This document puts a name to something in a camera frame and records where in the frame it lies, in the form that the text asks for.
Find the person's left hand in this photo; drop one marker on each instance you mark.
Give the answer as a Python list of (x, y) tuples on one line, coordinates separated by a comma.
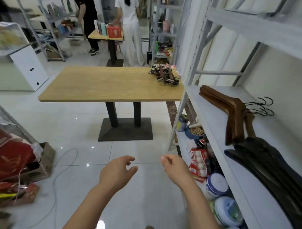
[(113, 174)]

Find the person's right hand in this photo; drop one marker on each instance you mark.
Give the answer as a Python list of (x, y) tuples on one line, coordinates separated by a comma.
[(178, 171)]

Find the person's left thumb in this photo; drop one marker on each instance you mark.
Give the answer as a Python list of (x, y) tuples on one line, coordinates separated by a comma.
[(132, 171)]

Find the person's right fingers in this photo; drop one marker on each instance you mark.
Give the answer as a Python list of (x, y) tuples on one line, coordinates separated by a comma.
[(166, 159)]

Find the person's left forearm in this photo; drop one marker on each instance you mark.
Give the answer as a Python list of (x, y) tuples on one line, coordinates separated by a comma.
[(92, 207)]

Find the person's right forearm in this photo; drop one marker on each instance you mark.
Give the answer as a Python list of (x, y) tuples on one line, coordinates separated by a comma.
[(197, 207)]

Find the red egg packet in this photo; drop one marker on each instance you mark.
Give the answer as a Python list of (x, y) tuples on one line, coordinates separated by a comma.
[(198, 169), (199, 155)]

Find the blue bowl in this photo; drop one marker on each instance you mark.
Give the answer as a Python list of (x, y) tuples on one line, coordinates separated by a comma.
[(190, 135)]

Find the small red black can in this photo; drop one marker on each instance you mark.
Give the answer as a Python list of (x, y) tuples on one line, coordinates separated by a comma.
[(201, 143)]

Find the blue tin can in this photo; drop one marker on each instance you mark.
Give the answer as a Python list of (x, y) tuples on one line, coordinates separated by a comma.
[(181, 123)]

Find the nuts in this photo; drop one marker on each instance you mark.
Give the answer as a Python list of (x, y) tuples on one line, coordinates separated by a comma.
[(197, 131)]

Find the white jar blue label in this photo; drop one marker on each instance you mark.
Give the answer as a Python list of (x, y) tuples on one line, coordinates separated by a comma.
[(217, 185)]

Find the white metal shelf rack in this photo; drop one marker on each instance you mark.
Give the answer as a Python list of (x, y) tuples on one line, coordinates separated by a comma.
[(212, 106)]

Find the brown wooden hanger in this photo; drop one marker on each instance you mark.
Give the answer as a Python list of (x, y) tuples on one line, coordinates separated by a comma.
[(217, 102), (224, 96), (250, 123)]

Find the white tub green label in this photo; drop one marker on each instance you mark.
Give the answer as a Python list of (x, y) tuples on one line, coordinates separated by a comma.
[(228, 211)]

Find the pile of dark clip hangers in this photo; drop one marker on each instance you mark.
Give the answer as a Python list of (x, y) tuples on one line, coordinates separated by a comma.
[(166, 75)]

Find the cardboard box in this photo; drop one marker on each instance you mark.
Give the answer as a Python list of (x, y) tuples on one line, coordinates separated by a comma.
[(44, 162)]

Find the large wooden table black base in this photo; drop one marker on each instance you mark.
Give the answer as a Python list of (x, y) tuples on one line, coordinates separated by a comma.
[(106, 85)]

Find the black hanger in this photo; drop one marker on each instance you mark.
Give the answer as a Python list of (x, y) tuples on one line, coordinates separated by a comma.
[(259, 175), (278, 158), (266, 165)]

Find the red snack packet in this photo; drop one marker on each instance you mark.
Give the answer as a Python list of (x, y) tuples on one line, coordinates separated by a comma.
[(26, 195)]

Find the green bottle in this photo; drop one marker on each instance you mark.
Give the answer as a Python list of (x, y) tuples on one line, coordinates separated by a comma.
[(156, 47)]

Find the red bag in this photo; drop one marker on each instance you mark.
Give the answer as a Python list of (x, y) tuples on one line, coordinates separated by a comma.
[(14, 158)]

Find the white shelf rack with goods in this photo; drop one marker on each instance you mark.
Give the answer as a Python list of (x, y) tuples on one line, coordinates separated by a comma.
[(165, 37)]

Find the pink cup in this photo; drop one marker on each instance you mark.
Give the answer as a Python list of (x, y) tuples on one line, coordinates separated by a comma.
[(166, 26)]

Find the red gift box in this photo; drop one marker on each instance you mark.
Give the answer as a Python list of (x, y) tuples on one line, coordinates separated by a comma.
[(114, 32)]

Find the teal box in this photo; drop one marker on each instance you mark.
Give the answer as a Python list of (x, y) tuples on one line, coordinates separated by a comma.
[(103, 29)]

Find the white cabinet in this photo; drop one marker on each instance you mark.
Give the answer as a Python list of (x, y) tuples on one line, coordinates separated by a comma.
[(29, 68)]

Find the white book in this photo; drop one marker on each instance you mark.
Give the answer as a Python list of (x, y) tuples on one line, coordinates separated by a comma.
[(96, 26)]

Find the grey metal shelf rack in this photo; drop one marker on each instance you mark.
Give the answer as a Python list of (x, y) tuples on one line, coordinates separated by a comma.
[(50, 28)]

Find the glass display case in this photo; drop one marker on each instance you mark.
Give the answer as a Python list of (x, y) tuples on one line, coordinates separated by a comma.
[(11, 37)]

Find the small wooden table black post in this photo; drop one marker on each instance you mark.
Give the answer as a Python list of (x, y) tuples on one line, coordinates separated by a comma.
[(112, 50)]

